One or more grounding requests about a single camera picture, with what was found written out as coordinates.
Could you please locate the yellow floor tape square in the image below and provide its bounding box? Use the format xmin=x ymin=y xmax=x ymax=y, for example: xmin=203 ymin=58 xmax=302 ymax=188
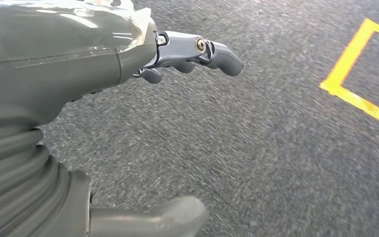
xmin=319 ymin=18 xmax=379 ymax=132

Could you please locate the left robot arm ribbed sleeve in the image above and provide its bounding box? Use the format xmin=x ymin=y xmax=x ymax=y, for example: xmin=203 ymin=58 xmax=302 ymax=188
xmin=0 ymin=124 xmax=93 ymax=237

